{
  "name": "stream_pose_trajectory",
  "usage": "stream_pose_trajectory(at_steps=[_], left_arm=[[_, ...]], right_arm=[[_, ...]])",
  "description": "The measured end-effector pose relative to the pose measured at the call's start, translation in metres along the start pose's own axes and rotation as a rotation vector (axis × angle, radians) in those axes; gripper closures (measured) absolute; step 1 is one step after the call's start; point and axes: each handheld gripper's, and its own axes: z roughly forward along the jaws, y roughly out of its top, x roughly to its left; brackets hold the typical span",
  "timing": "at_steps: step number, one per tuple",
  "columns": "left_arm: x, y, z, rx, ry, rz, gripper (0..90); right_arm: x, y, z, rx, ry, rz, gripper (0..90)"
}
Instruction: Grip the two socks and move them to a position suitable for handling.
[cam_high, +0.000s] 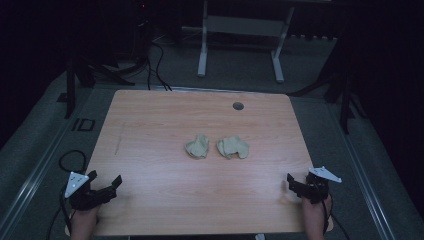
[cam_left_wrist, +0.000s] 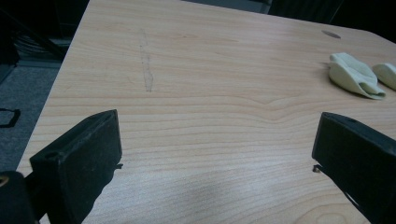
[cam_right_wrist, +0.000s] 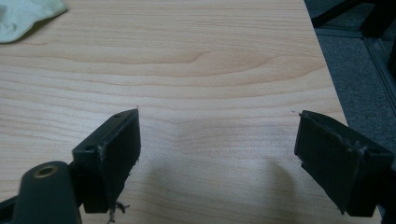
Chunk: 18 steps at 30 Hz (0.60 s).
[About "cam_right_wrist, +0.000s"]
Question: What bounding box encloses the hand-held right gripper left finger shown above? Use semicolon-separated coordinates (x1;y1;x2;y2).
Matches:
72;107;142;216

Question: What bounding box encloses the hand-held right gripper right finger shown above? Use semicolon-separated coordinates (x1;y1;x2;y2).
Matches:
293;109;396;217

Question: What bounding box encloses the light green cloth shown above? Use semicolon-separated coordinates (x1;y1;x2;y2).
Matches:
0;0;69;44

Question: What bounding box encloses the black metal stand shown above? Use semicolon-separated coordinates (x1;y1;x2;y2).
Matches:
311;0;396;39

